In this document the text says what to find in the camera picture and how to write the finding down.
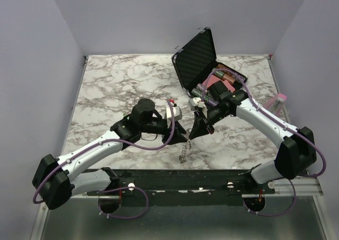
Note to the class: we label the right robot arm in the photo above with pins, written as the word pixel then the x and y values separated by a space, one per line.
pixel 296 149

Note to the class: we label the pink holder block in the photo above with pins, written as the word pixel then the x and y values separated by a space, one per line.
pixel 275 104

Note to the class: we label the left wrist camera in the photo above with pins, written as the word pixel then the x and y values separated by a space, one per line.
pixel 173 112

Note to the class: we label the black poker chip case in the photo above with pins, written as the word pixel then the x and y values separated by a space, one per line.
pixel 197 62

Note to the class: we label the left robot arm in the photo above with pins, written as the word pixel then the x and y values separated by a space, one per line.
pixel 57 179

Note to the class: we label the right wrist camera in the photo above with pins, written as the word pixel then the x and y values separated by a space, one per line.
pixel 196 104

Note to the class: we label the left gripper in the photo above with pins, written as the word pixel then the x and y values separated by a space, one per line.
pixel 177 138

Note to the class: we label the pink card deck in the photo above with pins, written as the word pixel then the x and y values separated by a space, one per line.
pixel 226 83

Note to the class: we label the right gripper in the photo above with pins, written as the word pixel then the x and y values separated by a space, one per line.
pixel 200 124

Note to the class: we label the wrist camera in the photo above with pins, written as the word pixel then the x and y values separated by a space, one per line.
pixel 196 104
pixel 173 112

